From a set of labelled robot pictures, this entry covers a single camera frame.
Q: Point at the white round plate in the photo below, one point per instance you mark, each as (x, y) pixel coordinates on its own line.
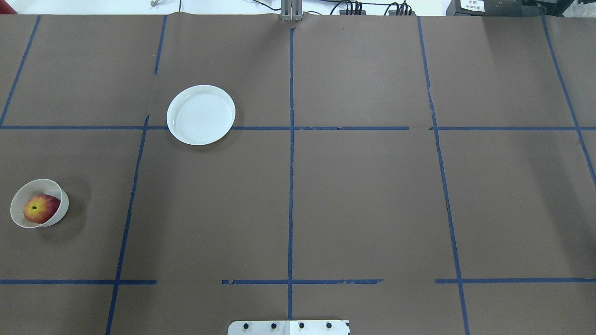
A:
(201, 115)

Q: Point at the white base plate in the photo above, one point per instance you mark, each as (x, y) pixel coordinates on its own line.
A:
(290, 327)

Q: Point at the aluminium frame post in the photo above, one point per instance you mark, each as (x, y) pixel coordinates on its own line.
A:
(291, 10)

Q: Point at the brown paper table mat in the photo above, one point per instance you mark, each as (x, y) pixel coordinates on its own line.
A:
(412, 175)

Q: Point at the white paper bowl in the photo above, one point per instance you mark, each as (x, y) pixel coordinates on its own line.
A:
(36, 187)

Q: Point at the red yellow apple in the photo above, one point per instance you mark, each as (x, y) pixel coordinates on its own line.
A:
(40, 208)

